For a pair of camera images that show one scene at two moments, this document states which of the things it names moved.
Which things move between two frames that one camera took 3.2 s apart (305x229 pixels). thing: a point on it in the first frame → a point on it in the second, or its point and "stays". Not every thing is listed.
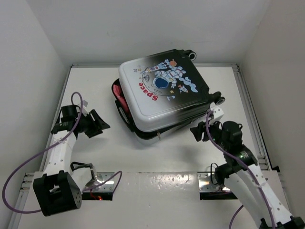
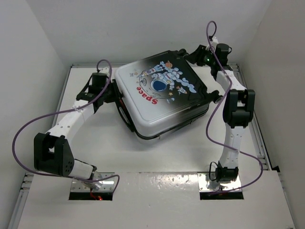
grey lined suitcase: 157,95 stays
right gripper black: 197,131 → 196,56
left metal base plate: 107,186 stays
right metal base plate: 205,183 stays
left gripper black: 101,124 → 117,94
